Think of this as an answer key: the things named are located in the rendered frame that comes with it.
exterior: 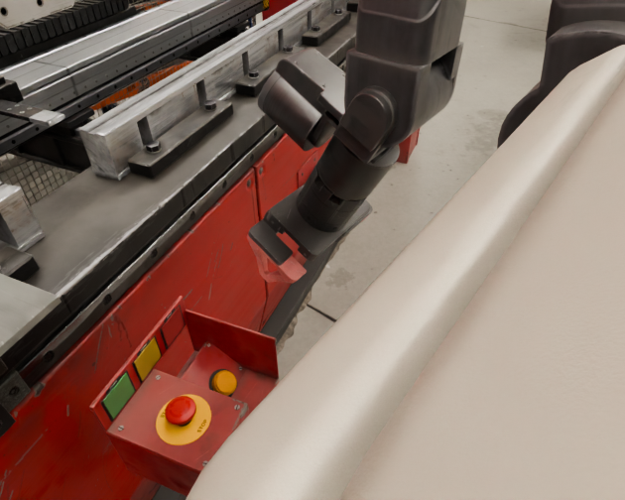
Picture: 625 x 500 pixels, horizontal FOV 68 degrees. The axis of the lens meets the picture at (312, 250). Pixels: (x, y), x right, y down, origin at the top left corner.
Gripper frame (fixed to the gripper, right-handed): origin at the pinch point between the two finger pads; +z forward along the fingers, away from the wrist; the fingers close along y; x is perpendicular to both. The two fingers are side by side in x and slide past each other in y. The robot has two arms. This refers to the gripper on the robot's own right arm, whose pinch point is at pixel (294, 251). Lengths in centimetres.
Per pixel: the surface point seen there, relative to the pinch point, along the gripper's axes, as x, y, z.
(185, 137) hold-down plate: -37, -21, 29
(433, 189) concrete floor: 4, -164, 109
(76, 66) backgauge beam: -69, -20, 37
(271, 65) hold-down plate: -47, -61, 34
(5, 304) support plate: -16.4, 24.8, 7.9
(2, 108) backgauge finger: -57, 3, 28
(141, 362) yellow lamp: -5.3, 15.6, 22.5
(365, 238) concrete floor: -1, -111, 112
